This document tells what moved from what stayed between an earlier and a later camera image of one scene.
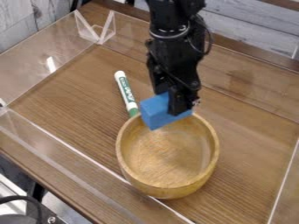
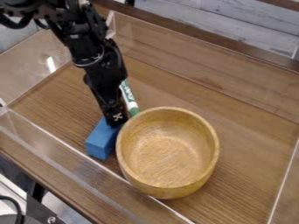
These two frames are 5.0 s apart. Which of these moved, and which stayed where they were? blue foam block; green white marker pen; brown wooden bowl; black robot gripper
Moved: black robot gripper; blue foam block
Stayed: green white marker pen; brown wooden bowl
